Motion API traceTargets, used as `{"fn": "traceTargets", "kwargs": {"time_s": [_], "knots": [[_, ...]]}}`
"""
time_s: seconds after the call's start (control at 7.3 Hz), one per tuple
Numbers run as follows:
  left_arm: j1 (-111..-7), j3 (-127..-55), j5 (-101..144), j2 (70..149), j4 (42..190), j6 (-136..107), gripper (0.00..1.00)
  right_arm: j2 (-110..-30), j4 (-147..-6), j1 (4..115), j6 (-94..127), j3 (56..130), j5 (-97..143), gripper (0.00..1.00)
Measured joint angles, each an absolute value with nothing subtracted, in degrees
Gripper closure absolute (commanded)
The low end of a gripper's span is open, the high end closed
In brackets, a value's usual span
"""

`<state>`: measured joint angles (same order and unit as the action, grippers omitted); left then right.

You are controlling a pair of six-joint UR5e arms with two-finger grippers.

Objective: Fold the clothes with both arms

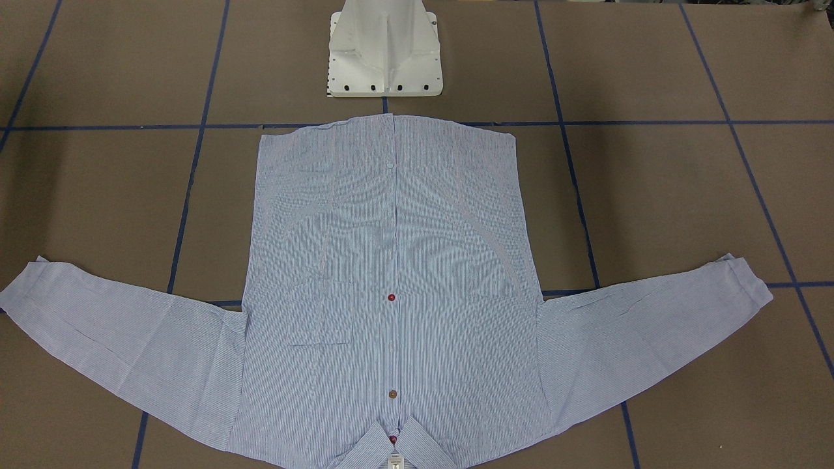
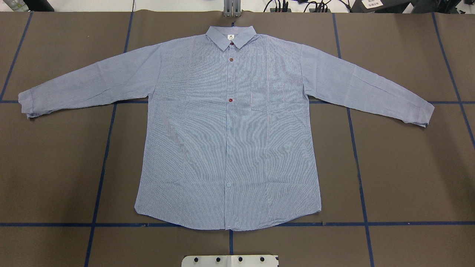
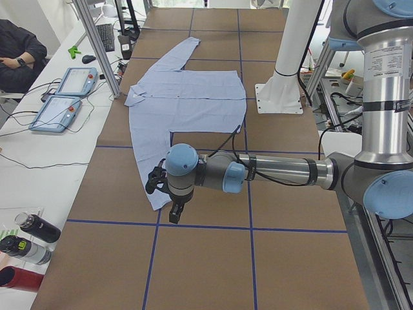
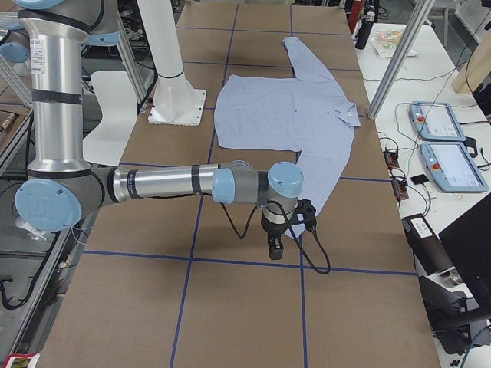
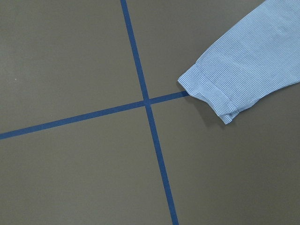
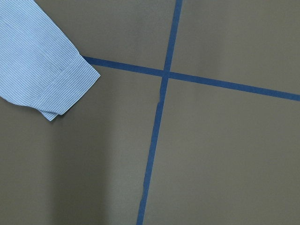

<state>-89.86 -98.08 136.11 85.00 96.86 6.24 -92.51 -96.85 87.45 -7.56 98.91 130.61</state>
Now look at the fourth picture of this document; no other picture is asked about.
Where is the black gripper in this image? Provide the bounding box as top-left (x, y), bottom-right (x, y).
top-left (261, 215), bottom-right (288, 260)

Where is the light blue striped shirt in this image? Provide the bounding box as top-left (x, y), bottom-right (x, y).
top-left (213, 37), bottom-right (362, 219)

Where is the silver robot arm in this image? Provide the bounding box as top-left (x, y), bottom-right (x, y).
top-left (15, 1), bottom-right (303, 260)

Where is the black monitor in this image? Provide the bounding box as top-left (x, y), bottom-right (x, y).
top-left (439, 195), bottom-right (490, 307)

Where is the near teach pendant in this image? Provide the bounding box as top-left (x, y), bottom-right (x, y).
top-left (420, 142), bottom-right (489, 193)

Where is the teach pendant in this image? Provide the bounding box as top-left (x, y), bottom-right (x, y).
top-left (409, 101), bottom-right (466, 143)
top-left (420, 142), bottom-right (489, 193)

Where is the far teach pendant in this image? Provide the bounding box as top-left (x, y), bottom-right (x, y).
top-left (409, 101), bottom-right (466, 143)

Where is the white curved plastic sheet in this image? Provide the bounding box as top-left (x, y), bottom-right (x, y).
top-left (83, 71), bottom-right (137, 166)

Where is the black water bottle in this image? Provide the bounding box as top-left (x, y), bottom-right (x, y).
top-left (355, 11), bottom-right (375, 50)

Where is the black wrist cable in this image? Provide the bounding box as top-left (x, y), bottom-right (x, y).
top-left (221, 199), bottom-right (331, 274)

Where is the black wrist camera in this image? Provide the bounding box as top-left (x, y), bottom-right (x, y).
top-left (292, 199), bottom-right (317, 232)

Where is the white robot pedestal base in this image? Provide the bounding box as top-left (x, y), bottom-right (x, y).
top-left (137, 0), bottom-right (206, 127)

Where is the aluminium frame post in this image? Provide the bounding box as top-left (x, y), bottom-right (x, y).
top-left (367, 0), bottom-right (434, 120)

